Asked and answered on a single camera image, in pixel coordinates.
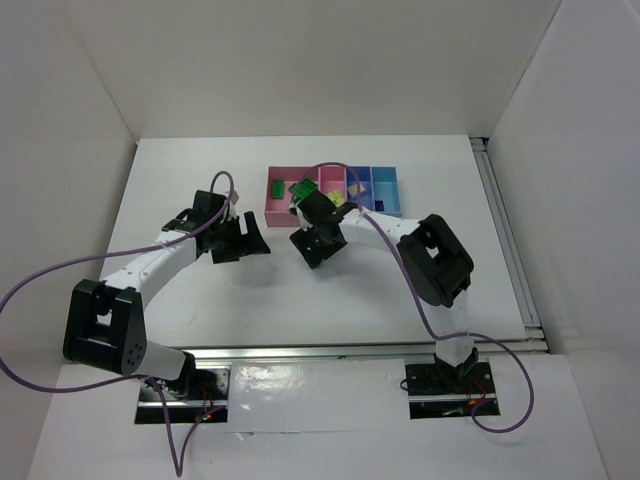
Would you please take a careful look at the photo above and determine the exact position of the front aluminium rail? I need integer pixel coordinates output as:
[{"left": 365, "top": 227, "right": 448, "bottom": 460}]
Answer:
[{"left": 77, "top": 340, "right": 549, "bottom": 364}]

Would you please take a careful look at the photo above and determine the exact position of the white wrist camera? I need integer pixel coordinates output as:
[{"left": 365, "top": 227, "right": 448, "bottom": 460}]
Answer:
[
  {"left": 225, "top": 190, "right": 239, "bottom": 221},
  {"left": 292, "top": 207, "right": 310, "bottom": 230}
]

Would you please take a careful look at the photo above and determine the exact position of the light blue bin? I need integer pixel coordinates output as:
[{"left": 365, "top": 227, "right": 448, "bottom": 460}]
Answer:
[{"left": 371, "top": 167, "right": 402, "bottom": 217}]

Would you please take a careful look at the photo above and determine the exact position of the tan white lego piece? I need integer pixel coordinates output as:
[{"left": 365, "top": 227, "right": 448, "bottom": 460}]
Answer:
[{"left": 347, "top": 183, "right": 366, "bottom": 196}]

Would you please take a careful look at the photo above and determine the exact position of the green long lego plate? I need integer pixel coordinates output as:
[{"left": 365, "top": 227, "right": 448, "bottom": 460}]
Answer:
[{"left": 270, "top": 179, "right": 285, "bottom": 200}]

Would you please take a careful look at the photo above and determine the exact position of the small pink bin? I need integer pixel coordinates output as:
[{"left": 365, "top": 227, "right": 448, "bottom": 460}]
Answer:
[{"left": 319, "top": 166, "right": 347, "bottom": 200}]

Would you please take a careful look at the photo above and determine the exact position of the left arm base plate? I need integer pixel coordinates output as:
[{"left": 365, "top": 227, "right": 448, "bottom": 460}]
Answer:
[{"left": 134, "top": 365, "right": 231, "bottom": 425}]

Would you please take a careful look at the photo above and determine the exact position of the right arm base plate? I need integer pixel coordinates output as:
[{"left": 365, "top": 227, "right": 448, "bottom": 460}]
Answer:
[{"left": 400, "top": 362, "right": 500, "bottom": 420}]

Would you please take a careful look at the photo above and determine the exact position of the aluminium rail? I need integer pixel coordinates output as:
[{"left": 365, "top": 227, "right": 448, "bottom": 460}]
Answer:
[
  {"left": 77, "top": 340, "right": 549, "bottom": 364},
  {"left": 469, "top": 137, "right": 549, "bottom": 352}
]

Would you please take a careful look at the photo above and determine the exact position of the green slope lego with white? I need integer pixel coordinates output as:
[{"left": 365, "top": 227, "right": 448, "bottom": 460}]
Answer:
[{"left": 291, "top": 178, "right": 318, "bottom": 203}]

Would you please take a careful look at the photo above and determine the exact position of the right side aluminium rail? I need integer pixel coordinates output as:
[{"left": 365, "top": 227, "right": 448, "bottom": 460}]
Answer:
[{"left": 469, "top": 137, "right": 549, "bottom": 352}]

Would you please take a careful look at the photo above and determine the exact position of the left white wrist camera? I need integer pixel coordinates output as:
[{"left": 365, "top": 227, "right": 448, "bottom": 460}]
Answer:
[{"left": 225, "top": 190, "right": 239, "bottom": 221}]

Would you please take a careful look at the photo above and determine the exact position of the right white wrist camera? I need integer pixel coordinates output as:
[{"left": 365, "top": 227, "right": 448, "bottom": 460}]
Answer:
[{"left": 292, "top": 207, "right": 310, "bottom": 230}]

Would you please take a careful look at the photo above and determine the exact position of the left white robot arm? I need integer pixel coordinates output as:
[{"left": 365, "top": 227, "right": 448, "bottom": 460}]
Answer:
[{"left": 63, "top": 190, "right": 270, "bottom": 397}]

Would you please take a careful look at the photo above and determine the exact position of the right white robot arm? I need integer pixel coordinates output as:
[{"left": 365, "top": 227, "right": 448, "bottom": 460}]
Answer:
[{"left": 290, "top": 191, "right": 478, "bottom": 386}]

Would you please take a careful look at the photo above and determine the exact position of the large pink bin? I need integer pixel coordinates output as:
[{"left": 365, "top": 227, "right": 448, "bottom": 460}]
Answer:
[{"left": 264, "top": 166, "right": 308, "bottom": 227}]

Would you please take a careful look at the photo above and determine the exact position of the lime lego brick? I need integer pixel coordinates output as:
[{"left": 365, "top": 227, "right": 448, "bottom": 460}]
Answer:
[{"left": 326, "top": 190, "right": 346, "bottom": 207}]

